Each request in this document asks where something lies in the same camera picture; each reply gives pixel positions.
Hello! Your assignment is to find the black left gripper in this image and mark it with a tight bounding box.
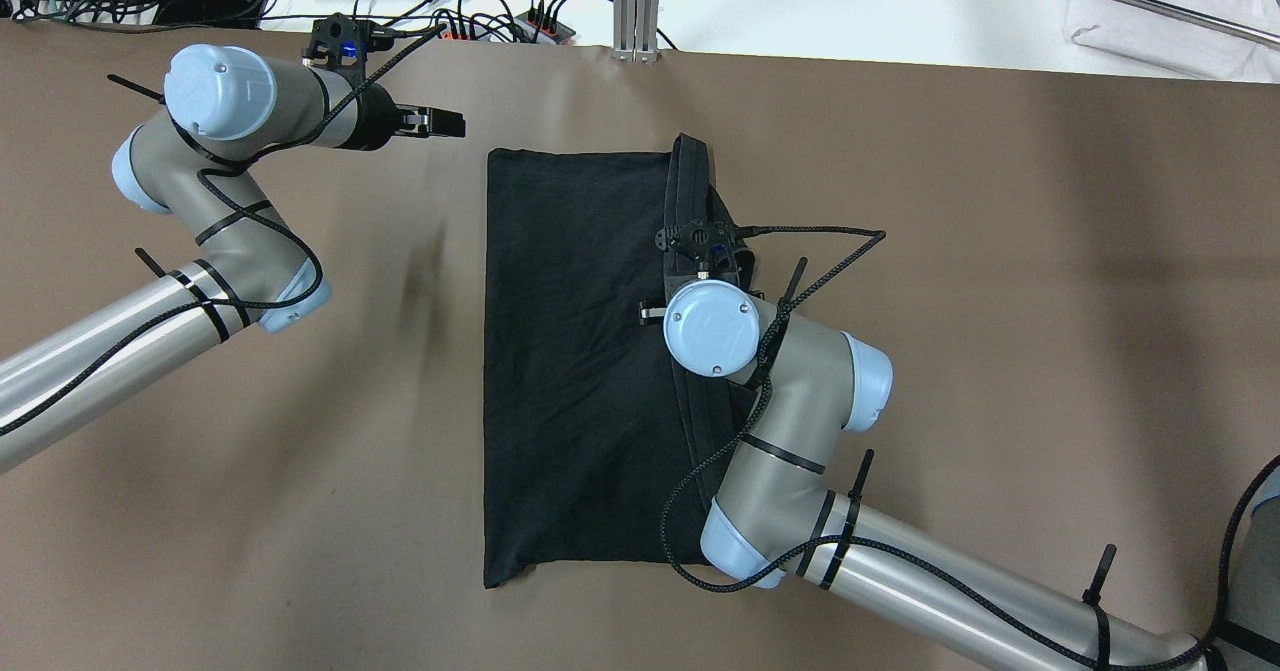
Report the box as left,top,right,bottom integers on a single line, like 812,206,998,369
349,86,467,151

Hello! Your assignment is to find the dark t-shirt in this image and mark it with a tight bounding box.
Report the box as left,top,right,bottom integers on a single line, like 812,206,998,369
483,134,754,589

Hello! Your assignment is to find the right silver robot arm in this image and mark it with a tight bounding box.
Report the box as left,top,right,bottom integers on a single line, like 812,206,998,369
662,278,1277,670

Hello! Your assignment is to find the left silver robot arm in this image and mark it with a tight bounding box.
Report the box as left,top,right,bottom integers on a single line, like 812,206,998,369
3,45,467,471

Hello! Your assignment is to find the black power strip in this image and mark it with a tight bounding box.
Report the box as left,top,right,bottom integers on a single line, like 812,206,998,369
428,9,580,46

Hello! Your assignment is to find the aluminium frame cage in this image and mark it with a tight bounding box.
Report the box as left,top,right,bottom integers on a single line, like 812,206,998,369
611,0,659,65

